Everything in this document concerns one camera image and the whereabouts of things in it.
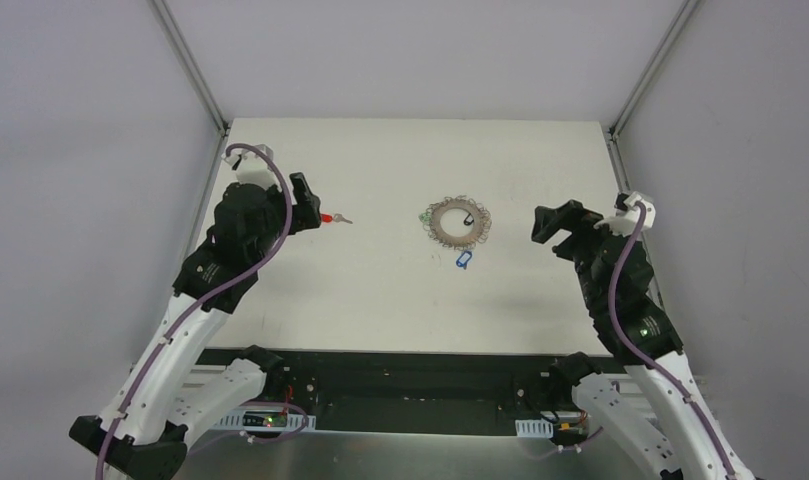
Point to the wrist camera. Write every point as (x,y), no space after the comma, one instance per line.
(251,168)
(631,208)

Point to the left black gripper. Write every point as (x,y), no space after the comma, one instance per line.
(298,201)

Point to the right white cable duct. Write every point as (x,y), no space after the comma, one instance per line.
(534,428)

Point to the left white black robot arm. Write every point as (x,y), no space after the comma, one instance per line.
(147,430)

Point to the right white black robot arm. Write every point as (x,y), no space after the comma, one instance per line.
(614,273)

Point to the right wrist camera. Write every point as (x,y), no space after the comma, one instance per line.
(631,208)

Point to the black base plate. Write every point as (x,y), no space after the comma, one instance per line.
(425,393)

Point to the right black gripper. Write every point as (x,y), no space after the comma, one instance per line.
(569,228)

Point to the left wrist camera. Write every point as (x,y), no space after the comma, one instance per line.
(251,168)

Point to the left white cable duct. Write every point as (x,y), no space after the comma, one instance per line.
(260,421)

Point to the white cable duct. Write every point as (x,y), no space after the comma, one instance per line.
(534,428)
(260,421)

